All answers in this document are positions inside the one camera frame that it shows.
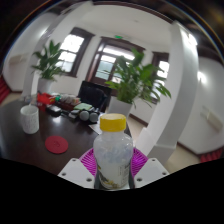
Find grey round speaker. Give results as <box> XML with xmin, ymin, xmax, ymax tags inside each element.
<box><xmin>88</xmin><ymin>112</ymin><xmax>100</xmax><ymax>124</ymax></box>
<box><xmin>79</xmin><ymin>110</ymin><xmax>90</xmax><ymax>122</ymax></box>

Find white speckled mug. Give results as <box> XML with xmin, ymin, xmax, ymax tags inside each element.
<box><xmin>19</xmin><ymin>104</ymin><xmax>40</xmax><ymax>135</ymax></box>

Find smaller potted plant, white pot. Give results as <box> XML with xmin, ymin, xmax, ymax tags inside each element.
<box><xmin>31</xmin><ymin>39</ymin><xmax>66</xmax><ymax>96</ymax></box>

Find red carpeted staircase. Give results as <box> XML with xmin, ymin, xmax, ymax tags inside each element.
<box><xmin>199</xmin><ymin>148</ymin><xmax>224</xmax><ymax>164</ymax></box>
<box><xmin>0</xmin><ymin>74</ymin><xmax>11</xmax><ymax>104</ymax></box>

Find black wallet case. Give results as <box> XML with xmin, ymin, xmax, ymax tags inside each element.
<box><xmin>45</xmin><ymin>104</ymin><xmax>63</xmax><ymax>117</ymax></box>

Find printed paper leaflet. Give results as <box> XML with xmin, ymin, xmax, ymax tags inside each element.
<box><xmin>88</xmin><ymin>122</ymin><xmax>103</xmax><ymax>135</ymax></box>

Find dark wooden glazed door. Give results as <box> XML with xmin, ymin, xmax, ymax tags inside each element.
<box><xmin>85</xmin><ymin>36</ymin><xmax>146</xmax><ymax>98</ymax></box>

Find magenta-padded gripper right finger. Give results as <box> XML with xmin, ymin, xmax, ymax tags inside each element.
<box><xmin>128</xmin><ymin>147</ymin><xmax>170</xmax><ymax>190</ymax></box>

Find red plastic box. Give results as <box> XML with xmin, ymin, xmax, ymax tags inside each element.
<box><xmin>36</xmin><ymin>92</ymin><xmax>56</xmax><ymax>106</ymax></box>

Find dark-framed wide window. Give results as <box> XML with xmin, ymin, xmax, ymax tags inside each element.
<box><xmin>54</xmin><ymin>27</ymin><xmax>96</xmax><ymax>78</ymax></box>

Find flat round red coaster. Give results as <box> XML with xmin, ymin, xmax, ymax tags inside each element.
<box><xmin>44</xmin><ymin>135</ymin><xmax>70</xmax><ymax>155</ymax></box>

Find yellow-capped clear plastic bottle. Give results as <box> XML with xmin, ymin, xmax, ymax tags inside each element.
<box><xmin>92</xmin><ymin>113</ymin><xmax>135</xmax><ymax>191</ymax></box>

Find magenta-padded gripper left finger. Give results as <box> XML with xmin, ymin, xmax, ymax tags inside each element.
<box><xmin>57</xmin><ymin>147</ymin><xmax>100</xmax><ymax>190</ymax></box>

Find large potted plant, white pot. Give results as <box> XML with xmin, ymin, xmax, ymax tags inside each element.
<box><xmin>104</xmin><ymin>49</ymin><xmax>173</xmax><ymax>118</ymax></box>

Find black chair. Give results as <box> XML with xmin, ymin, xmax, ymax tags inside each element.
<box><xmin>77</xmin><ymin>80</ymin><xmax>113</xmax><ymax>113</ymax></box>

